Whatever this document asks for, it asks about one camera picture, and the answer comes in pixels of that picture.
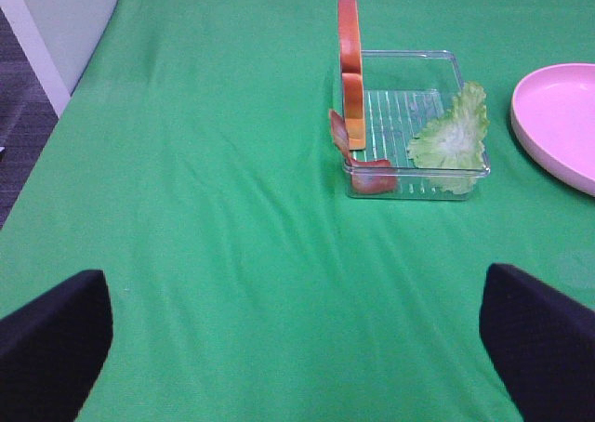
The green tablecloth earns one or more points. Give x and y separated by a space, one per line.
195 167

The white table leg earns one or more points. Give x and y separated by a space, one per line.
34 48

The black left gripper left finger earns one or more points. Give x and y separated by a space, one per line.
53 349

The pink plate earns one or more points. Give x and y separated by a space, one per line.
552 116

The toy bread slice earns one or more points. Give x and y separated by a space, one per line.
351 72

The clear left plastic container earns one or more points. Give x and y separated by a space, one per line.
403 90

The toy lettuce leaf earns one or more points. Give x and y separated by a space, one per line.
455 140

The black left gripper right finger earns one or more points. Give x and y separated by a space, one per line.
541 344

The toy bacon strip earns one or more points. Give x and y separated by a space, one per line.
366 177

